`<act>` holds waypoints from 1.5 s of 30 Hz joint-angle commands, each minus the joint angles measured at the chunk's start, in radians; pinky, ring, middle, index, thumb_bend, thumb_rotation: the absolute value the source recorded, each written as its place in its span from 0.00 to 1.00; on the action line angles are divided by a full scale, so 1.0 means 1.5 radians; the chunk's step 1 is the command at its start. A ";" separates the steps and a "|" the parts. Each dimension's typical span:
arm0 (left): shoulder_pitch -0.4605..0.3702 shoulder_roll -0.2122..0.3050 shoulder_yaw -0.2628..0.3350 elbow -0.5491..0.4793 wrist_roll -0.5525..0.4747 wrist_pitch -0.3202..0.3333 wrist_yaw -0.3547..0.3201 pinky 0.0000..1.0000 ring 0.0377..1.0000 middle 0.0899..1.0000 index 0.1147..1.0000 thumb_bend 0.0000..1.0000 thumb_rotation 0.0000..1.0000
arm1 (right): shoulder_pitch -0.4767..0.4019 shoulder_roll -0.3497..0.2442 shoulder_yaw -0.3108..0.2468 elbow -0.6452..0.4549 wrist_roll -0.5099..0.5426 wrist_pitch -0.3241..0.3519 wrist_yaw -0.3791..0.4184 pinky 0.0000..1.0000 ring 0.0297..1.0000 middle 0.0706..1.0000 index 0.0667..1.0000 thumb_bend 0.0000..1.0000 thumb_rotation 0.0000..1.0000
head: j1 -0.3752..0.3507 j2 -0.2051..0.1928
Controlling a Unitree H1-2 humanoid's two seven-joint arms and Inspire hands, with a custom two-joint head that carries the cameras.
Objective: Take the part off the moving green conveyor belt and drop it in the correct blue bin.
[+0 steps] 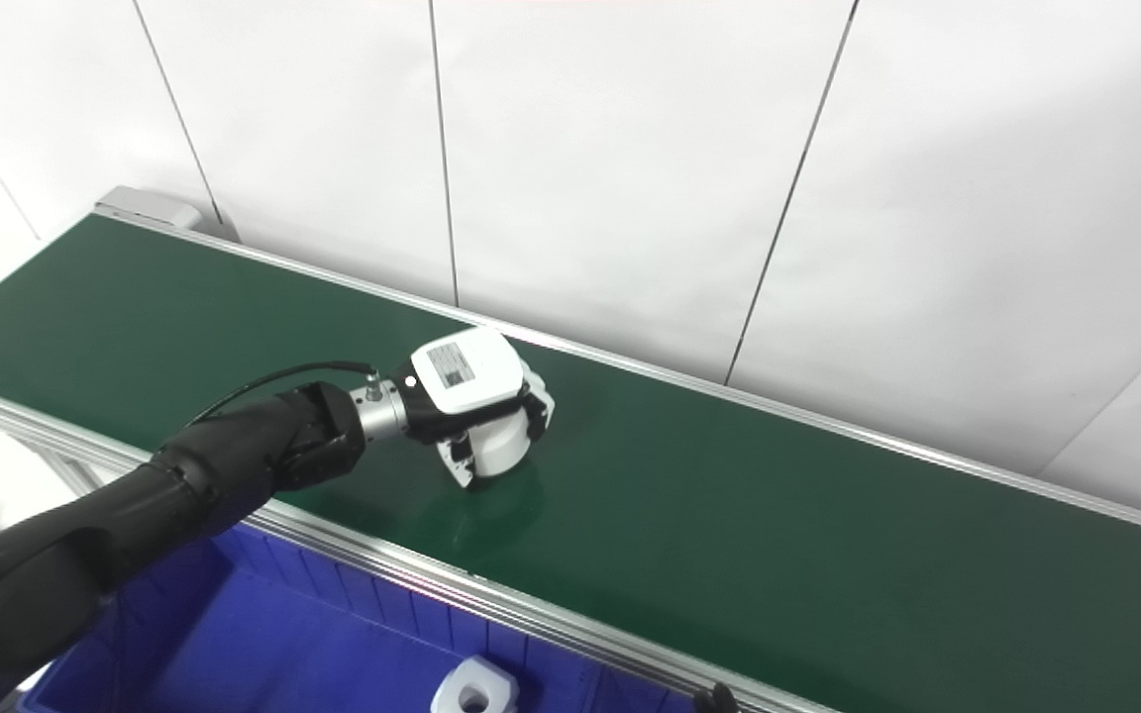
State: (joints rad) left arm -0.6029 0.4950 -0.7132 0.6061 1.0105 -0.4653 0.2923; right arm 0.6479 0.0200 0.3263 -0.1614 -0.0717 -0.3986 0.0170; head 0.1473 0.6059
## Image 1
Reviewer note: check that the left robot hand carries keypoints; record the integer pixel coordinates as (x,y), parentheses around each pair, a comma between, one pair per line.
(466,376)

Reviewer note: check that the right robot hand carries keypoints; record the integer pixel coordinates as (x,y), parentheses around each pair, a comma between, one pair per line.
(717,701)

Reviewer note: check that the white round plastic part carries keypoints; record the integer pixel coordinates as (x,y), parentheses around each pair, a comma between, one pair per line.
(503,441)

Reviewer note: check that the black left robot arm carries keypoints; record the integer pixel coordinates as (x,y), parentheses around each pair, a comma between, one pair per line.
(155,505)

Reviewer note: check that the white block part with hole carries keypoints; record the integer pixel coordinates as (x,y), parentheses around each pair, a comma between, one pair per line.
(473,688)

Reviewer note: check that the blue bin with white part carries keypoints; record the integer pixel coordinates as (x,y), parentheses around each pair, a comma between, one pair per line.
(263,634)

